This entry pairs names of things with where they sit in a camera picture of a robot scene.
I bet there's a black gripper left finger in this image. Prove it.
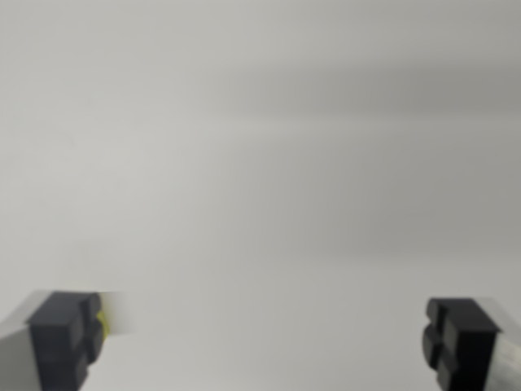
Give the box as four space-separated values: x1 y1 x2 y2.
0 289 107 391

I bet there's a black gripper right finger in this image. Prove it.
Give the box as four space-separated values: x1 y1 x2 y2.
421 297 521 391

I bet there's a yellow translucent cube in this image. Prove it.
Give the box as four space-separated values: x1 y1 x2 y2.
95 310 112 340

